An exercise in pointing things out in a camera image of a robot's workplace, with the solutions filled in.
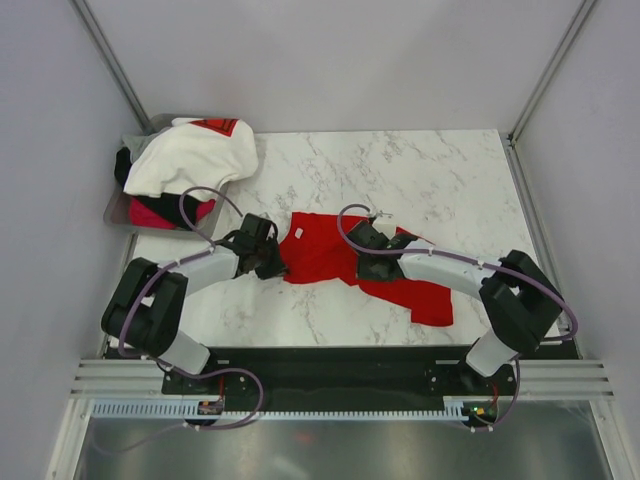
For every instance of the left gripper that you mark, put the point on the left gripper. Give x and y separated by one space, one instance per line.
277 269

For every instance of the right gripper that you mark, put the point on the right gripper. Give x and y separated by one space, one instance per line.
362 272

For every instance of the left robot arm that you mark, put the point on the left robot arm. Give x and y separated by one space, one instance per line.
146 307

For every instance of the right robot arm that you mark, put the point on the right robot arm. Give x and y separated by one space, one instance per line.
520 302

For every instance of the pink t-shirt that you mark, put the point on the pink t-shirt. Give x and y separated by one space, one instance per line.
164 213

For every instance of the grey t-shirt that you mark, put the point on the grey t-shirt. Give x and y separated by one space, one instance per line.
136 144

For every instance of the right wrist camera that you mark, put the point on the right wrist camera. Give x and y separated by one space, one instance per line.
383 223

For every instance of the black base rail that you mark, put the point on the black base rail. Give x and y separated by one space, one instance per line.
342 378

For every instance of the white cable duct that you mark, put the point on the white cable duct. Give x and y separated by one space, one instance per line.
197 410

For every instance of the right aluminium frame post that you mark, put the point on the right aluminium frame post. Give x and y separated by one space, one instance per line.
573 30

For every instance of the aluminium frame post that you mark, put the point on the aluminium frame post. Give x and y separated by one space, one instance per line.
573 30
102 44

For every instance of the left aluminium frame post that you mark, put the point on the left aluminium frame post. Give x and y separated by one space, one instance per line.
102 44

